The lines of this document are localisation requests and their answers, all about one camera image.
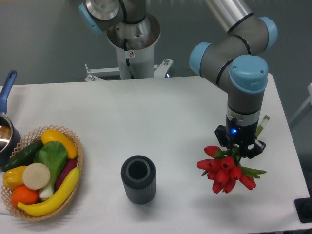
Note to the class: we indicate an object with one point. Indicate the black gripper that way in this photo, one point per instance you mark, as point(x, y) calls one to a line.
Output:
point(240, 130)

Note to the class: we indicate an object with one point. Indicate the red tulip bouquet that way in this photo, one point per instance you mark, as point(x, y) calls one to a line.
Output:
point(224, 169)

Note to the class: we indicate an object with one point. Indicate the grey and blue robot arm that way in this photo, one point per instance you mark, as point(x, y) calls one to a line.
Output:
point(234, 65)

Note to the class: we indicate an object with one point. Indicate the black device at edge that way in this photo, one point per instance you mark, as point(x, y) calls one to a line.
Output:
point(304, 209)

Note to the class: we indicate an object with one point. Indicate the dark grey ribbed vase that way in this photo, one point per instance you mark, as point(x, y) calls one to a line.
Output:
point(138, 174)

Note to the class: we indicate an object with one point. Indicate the purple sweet potato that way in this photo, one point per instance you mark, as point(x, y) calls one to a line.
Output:
point(70, 164)

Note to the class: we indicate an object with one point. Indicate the green bok choy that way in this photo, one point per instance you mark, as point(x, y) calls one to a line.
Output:
point(53, 155)

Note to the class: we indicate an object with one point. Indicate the short yellow squash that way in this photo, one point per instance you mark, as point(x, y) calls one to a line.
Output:
point(55, 135)

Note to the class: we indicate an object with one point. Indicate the woven wicker basket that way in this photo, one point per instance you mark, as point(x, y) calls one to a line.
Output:
point(29, 138)

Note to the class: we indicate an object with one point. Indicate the beige round disc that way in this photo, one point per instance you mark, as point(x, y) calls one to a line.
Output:
point(36, 176)

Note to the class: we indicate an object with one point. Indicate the long yellow squash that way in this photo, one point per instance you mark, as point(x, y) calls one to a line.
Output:
point(57, 199)

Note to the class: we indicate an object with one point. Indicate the green cucumber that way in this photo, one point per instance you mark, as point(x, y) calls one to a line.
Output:
point(24, 157)

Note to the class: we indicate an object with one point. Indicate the orange fruit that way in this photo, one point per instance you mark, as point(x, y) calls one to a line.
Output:
point(24, 195)

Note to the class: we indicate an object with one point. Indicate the yellow bell pepper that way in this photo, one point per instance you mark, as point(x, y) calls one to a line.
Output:
point(13, 177)

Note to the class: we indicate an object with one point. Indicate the white frame at right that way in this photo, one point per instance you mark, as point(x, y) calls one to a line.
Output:
point(303, 109)

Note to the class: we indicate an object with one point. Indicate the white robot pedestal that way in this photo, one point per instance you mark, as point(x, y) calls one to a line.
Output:
point(134, 45)

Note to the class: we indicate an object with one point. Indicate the blue handled saucepan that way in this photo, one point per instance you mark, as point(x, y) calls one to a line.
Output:
point(9, 136)

